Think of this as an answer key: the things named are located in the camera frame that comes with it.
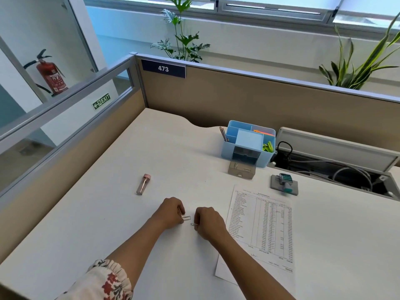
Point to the person's right forearm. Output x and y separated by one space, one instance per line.
253 265

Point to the leafy green plant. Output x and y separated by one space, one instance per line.
186 40

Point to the green date stamp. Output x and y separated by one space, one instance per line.
286 179

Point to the white desk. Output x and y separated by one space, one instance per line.
109 159

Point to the green snake plant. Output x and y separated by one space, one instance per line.
347 74

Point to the person's left forearm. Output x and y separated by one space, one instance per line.
137 249

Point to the white floral dress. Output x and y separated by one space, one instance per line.
100 284

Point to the beige partition panel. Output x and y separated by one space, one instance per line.
250 99

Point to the blue desk organizer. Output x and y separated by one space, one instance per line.
248 138

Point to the silver paper clip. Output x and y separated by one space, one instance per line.
247 168
193 224
187 218

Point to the dark blue number sign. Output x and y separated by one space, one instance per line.
163 68

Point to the green exit sign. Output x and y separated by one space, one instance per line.
101 101

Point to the orange sticky note pad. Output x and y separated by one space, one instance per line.
263 132

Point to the person's right hand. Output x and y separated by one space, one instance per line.
211 224

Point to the clear pink lead tube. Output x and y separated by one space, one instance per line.
143 184

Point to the printed paper sheet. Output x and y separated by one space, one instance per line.
268 221

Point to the person's left hand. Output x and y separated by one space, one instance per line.
170 214

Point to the green stapler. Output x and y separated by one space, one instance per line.
268 147

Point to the glass topped side partition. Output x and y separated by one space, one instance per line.
62 159

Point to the grey stamp pad case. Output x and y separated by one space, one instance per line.
276 182

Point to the grey window frame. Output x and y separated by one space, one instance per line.
265 9

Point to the red fire extinguisher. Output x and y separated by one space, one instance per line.
51 76

